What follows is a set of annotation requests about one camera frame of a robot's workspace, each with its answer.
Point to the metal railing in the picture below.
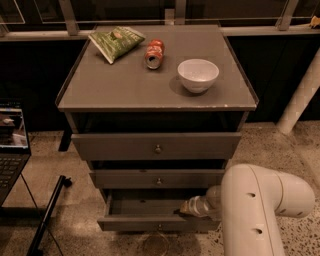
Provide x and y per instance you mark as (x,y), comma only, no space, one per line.
(31,20)

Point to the round floor drain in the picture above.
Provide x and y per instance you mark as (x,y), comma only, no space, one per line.
(156,244)

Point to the white pillar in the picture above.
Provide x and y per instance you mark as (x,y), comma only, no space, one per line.
(305,91)

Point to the black laptop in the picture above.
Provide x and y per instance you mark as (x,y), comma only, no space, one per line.
(14,144)

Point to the grey drawer cabinet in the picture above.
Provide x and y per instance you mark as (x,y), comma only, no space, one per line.
(128,97)

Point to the grey middle drawer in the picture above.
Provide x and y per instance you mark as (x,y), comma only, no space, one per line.
(156,178)

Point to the grey drawer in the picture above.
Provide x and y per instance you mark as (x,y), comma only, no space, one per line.
(156,178)
(137,210)
(156,146)

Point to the green chip bag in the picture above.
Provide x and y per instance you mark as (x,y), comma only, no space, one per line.
(117,42)

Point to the grey bottom drawer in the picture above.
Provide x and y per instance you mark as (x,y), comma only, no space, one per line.
(137,210)

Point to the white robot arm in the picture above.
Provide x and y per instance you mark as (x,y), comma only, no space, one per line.
(249,200)

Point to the white bowl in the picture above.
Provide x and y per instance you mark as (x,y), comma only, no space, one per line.
(197,75)

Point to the grey top drawer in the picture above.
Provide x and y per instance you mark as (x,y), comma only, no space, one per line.
(156,146)

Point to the black stand leg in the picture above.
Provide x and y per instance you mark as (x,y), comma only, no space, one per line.
(34,250)

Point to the red soda can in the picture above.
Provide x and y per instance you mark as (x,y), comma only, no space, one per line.
(154,54)

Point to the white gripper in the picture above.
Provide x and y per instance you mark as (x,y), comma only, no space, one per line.
(196,206)

